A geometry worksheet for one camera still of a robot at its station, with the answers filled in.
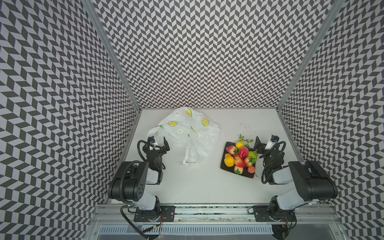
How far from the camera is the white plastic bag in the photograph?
919mm

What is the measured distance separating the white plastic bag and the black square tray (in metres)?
0.11

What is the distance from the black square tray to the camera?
0.84 meters

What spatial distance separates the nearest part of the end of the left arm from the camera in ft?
2.25

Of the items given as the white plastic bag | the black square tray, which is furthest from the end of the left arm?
the black square tray

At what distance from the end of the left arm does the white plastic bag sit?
9 centimetres
